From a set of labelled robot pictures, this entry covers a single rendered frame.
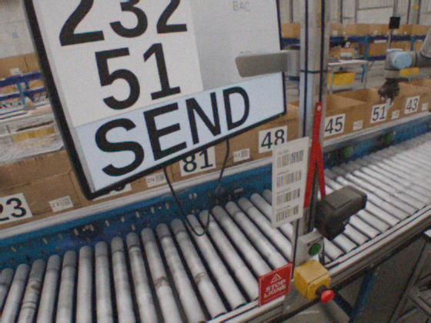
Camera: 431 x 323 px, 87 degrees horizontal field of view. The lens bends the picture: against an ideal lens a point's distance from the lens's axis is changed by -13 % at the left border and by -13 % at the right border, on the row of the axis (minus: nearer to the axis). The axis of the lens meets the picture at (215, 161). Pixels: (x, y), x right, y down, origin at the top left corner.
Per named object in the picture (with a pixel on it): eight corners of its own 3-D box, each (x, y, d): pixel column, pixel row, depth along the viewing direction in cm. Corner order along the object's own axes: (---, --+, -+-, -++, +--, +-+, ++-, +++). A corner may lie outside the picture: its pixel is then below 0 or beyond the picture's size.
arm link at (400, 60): (417, 51, 117) (409, 50, 127) (394, 52, 121) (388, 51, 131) (415, 69, 120) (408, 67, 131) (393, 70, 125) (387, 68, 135)
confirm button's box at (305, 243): (302, 264, 61) (305, 244, 58) (295, 256, 64) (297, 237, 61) (323, 254, 63) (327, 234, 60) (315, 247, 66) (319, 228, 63)
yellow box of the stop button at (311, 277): (311, 307, 61) (314, 291, 58) (292, 284, 68) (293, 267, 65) (351, 283, 66) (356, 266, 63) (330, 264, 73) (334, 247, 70)
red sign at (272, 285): (258, 308, 65) (258, 278, 59) (257, 305, 65) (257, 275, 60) (306, 284, 70) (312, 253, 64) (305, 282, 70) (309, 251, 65)
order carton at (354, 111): (315, 144, 135) (318, 113, 127) (283, 128, 159) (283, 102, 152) (364, 130, 147) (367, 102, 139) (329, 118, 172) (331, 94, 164)
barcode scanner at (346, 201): (365, 224, 60) (370, 191, 55) (331, 247, 57) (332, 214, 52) (346, 211, 66) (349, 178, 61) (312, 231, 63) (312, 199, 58)
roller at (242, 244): (289, 288, 75) (283, 299, 76) (222, 204, 119) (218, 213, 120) (278, 290, 72) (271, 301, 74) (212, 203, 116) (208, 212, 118)
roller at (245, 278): (272, 298, 73) (262, 310, 74) (209, 209, 117) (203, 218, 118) (262, 297, 71) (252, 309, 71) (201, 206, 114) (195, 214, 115)
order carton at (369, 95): (363, 130, 147) (367, 102, 139) (329, 118, 171) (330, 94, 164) (400, 119, 159) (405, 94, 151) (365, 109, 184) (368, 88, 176)
